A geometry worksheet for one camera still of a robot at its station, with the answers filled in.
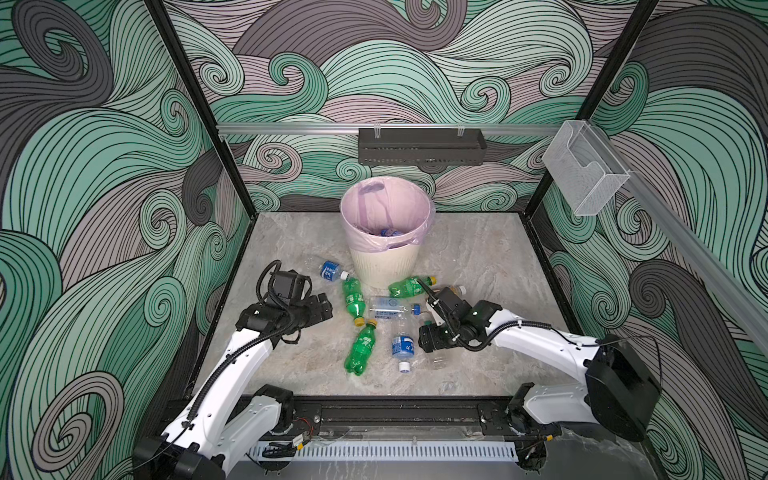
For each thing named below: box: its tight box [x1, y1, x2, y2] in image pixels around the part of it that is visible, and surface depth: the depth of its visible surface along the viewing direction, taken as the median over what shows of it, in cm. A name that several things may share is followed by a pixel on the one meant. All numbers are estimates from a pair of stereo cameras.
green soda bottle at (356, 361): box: [344, 319, 378, 376], surface depth 82 cm
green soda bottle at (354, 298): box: [340, 270, 367, 327], surface depth 92 cm
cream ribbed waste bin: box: [349, 243, 420, 288], surface depth 89 cm
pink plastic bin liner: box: [340, 176, 436, 252], surface depth 93 cm
